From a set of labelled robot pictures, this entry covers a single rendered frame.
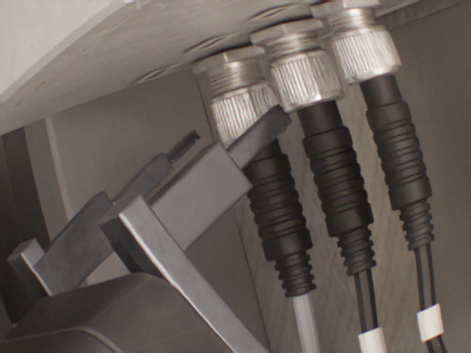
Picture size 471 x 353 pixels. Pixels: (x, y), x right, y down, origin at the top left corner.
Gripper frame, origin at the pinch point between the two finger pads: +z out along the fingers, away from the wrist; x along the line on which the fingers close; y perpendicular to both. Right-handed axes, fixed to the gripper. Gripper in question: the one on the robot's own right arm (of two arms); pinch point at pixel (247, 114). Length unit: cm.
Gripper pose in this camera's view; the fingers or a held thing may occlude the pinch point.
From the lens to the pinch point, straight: 67.2
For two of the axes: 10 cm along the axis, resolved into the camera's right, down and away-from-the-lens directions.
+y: 5.9, 7.9, 1.8
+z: 6.1, -5.8, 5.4
